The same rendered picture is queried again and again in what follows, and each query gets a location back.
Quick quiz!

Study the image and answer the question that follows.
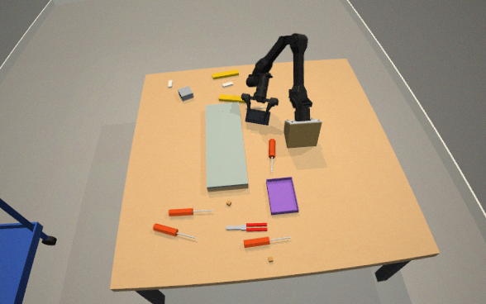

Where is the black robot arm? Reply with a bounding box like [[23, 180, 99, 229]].
[[245, 33, 312, 121]]

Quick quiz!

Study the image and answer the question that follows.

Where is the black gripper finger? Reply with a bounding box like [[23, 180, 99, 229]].
[[244, 99, 251, 114], [264, 102, 274, 117]]

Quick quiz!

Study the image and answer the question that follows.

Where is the yellow flat bar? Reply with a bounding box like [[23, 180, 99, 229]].
[[218, 94, 246, 103], [212, 69, 239, 80]]

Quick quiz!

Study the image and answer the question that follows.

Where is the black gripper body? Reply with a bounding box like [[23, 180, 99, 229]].
[[241, 85, 279, 106]]

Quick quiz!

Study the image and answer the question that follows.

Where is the purple open-top tray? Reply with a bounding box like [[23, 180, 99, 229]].
[[266, 177, 299, 215]]

